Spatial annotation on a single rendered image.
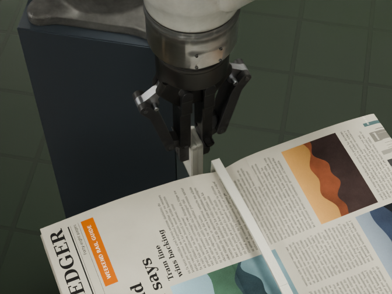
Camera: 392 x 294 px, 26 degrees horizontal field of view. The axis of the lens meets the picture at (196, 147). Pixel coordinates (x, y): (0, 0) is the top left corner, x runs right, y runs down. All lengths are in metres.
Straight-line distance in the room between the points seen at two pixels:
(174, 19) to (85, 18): 0.33
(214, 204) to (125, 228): 0.09
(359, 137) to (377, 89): 1.42
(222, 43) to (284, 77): 1.53
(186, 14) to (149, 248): 0.23
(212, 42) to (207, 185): 0.16
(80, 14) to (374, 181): 0.42
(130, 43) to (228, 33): 0.29
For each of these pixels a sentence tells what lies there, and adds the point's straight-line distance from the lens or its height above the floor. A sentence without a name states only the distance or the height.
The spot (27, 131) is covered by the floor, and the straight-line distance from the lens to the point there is 2.24.
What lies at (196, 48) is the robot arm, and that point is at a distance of 0.78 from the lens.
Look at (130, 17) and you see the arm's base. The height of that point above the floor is 1.02.
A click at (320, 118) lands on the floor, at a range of 2.25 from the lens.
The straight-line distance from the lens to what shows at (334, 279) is 0.82.
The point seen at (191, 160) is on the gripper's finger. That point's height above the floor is 0.97.
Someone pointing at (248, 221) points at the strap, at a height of 1.07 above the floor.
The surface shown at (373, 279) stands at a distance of 0.83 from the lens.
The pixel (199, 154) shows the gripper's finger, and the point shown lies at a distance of 0.98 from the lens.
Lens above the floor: 1.80
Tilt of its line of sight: 56 degrees down
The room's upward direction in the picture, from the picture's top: straight up
